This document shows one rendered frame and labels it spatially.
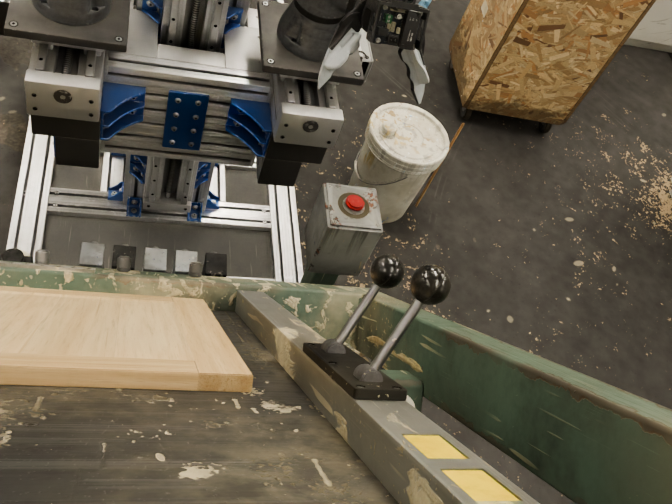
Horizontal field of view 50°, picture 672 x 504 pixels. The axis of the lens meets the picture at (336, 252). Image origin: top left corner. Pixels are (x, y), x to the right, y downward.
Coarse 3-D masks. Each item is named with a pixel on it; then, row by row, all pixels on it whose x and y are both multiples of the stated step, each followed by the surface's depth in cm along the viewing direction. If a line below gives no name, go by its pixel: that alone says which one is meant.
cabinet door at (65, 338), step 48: (0, 288) 118; (0, 336) 83; (48, 336) 86; (96, 336) 89; (144, 336) 92; (192, 336) 94; (0, 384) 69; (48, 384) 70; (96, 384) 72; (144, 384) 73; (192, 384) 74; (240, 384) 75
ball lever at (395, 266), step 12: (372, 264) 78; (384, 264) 77; (396, 264) 77; (372, 276) 78; (384, 276) 77; (396, 276) 77; (372, 288) 78; (372, 300) 78; (360, 312) 77; (348, 324) 77; (324, 348) 77; (336, 348) 76
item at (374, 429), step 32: (256, 320) 110; (288, 320) 102; (288, 352) 87; (320, 384) 72; (352, 416) 61; (384, 416) 57; (416, 416) 58; (352, 448) 61; (384, 448) 54; (416, 448) 50; (384, 480) 53; (416, 480) 48; (448, 480) 44
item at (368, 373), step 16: (416, 272) 66; (432, 272) 65; (416, 288) 66; (432, 288) 65; (448, 288) 66; (416, 304) 66; (432, 304) 66; (400, 320) 66; (400, 336) 66; (384, 352) 66; (368, 368) 65
